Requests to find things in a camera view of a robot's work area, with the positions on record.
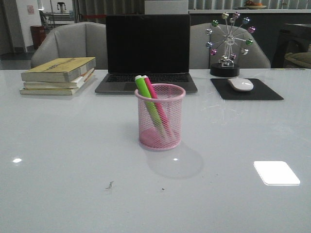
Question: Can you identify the pink mesh pen holder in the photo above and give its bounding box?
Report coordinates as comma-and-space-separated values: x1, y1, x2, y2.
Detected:
135, 83, 186, 150

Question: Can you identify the ferris wheel desk ornament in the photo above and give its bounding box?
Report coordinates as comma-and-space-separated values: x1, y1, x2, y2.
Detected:
205, 11, 253, 78

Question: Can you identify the grey armchair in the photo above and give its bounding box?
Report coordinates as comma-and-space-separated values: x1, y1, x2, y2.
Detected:
31, 22, 108, 69
190, 23, 271, 69

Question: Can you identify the middle cream book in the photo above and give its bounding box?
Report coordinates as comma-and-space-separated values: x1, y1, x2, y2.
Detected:
23, 68, 94, 89

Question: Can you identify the pink highlighter pen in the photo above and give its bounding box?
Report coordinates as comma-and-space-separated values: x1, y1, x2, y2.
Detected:
142, 75, 173, 138

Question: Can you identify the black mouse pad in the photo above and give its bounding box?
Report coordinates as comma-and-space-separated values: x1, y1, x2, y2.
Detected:
210, 78, 284, 100

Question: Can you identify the white computer mouse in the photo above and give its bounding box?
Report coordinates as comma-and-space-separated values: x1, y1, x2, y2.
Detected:
227, 77, 254, 92

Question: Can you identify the bottom cream book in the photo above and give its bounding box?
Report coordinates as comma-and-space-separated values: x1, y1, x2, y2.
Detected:
19, 74, 93, 96

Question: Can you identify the left grey armchair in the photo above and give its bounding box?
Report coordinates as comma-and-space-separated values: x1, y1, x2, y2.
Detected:
31, 22, 108, 69

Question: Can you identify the right grey armchair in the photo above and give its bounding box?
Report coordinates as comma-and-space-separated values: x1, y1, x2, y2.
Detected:
190, 23, 271, 69

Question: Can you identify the top yellow book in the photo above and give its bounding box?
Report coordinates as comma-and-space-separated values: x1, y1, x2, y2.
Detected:
21, 57, 96, 83

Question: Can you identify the grey laptop computer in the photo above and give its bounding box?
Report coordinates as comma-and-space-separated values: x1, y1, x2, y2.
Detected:
95, 14, 198, 94

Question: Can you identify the dark side table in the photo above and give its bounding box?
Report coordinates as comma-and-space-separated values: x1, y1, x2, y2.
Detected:
271, 23, 311, 68

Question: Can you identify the fruit bowl on counter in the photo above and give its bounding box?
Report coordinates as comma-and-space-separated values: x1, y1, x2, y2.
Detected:
244, 0, 267, 10

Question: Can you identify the red trash bin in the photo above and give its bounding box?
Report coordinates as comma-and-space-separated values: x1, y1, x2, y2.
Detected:
30, 25, 46, 50

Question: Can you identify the cream book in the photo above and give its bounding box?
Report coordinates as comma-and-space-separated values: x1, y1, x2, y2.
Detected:
23, 68, 94, 89
19, 74, 93, 96

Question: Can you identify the green highlighter pen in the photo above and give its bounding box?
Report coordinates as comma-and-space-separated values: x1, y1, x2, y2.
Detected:
135, 75, 167, 139

